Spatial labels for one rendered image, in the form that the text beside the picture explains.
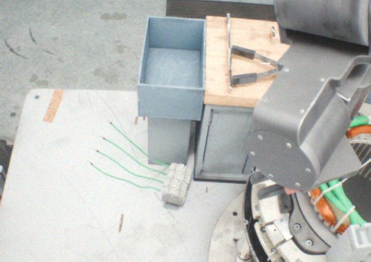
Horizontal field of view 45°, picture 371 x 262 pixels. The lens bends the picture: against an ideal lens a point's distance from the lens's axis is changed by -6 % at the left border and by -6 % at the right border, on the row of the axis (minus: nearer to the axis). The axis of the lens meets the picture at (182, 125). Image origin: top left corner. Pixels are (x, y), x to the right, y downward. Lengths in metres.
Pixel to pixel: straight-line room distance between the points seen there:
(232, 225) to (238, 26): 0.38
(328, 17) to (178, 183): 0.66
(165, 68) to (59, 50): 1.50
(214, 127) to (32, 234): 0.41
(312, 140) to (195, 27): 0.59
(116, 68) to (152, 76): 1.36
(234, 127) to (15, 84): 1.56
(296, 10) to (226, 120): 0.50
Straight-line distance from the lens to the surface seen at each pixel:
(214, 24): 0.85
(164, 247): 0.91
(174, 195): 0.92
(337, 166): 0.43
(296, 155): 0.31
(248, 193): 0.70
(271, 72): 0.75
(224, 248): 0.90
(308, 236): 0.60
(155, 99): 0.77
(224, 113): 0.79
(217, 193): 0.97
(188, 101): 0.77
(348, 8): 0.31
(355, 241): 0.52
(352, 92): 0.34
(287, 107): 0.30
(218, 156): 0.90
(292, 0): 0.32
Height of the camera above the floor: 1.63
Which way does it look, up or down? 55 degrees down
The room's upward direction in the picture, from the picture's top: 5 degrees clockwise
